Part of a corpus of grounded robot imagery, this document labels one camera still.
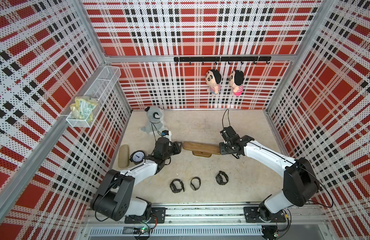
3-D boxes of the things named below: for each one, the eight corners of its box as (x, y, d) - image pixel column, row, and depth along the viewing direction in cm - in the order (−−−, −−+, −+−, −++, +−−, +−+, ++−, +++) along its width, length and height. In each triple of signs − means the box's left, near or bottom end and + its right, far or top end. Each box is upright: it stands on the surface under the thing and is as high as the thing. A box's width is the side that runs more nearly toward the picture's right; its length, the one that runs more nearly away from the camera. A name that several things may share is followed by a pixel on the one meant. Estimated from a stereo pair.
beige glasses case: (119, 169, 92) (117, 167, 89) (120, 148, 102) (118, 145, 99) (129, 166, 93) (127, 164, 90) (129, 146, 103) (127, 143, 100)
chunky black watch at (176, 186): (170, 193, 83) (169, 191, 80) (171, 181, 87) (170, 178, 84) (184, 193, 83) (184, 191, 80) (185, 181, 87) (184, 178, 84)
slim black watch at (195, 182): (190, 190, 84) (190, 188, 81) (190, 178, 88) (190, 176, 86) (200, 190, 84) (200, 188, 81) (200, 178, 88) (200, 176, 86)
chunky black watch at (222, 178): (216, 185, 86) (217, 182, 82) (215, 173, 90) (216, 170, 87) (227, 185, 86) (229, 182, 82) (226, 173, 90) (227, 170, 87)
